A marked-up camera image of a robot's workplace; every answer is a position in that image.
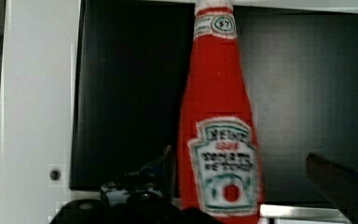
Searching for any red plush ketchup bottle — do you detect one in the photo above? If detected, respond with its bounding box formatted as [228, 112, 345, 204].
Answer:
[177, 0, 264, 224]

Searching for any black toaster oven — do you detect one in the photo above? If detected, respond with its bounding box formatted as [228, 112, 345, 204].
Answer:
[0, 0, 358, 224]

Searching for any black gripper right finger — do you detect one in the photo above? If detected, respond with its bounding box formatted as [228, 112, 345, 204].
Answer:
[306, 153, 358, 224]

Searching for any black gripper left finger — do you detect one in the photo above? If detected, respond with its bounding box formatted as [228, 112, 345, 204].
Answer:
[101, 146, 176, 206]

